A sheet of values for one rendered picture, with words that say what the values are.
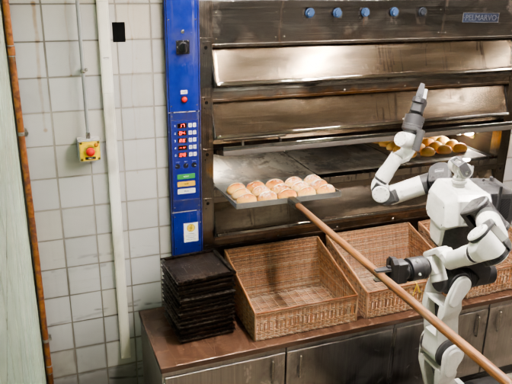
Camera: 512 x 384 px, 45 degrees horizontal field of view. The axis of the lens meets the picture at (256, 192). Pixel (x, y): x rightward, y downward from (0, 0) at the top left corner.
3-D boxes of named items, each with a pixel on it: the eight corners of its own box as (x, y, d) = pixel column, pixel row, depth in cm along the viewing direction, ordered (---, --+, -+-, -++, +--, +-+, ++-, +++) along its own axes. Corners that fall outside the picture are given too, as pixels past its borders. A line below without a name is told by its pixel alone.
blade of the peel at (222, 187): (340, 196, 308) (341, 191, 307) (236, 209, 289) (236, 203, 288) (309, 174, 339) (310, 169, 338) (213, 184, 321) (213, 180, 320)
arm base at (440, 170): (430, 190, 290) (453, 180, 288) (438, 208, 280) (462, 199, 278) (421, 168, 281) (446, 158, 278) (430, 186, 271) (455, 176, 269)
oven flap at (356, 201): (216, 237, 322) (211, 198, 322) (491, 198, 383) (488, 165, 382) (218, 237, 318) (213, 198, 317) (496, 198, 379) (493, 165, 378)
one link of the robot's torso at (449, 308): (441, 346, 297) (453, 258, 281) (465, 367, 281) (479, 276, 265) (414, 352, 292) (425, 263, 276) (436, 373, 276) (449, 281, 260)
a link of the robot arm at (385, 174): (388, 155, 287) (364, 188, 293) (387, 158, 277) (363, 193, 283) (407, 167, 286) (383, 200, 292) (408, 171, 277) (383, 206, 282)
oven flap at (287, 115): (214, 140, 305) (210, 100, 304) (504, 115, 365) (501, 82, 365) (217, 139, 300) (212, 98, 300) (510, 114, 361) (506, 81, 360)
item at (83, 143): (78, 158, 284) (75, 137, 280) (100, 156, 287) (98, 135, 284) (79, 162, 277) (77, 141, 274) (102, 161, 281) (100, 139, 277)
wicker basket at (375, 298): (321, 277, 354) (323, 233, 345) (404, 263, 374) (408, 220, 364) (365, 320, 312) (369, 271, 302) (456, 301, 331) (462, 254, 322)
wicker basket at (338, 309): (222, 295, 334) (222, 248, 325) (316, 278, 353) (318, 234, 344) (253, 343, 291) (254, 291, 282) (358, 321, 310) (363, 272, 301)
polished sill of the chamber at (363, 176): (210, 193, 320) (210, 186, 319) (490, 161, 382) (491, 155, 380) (213, 197, 315) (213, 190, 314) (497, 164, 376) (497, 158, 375)
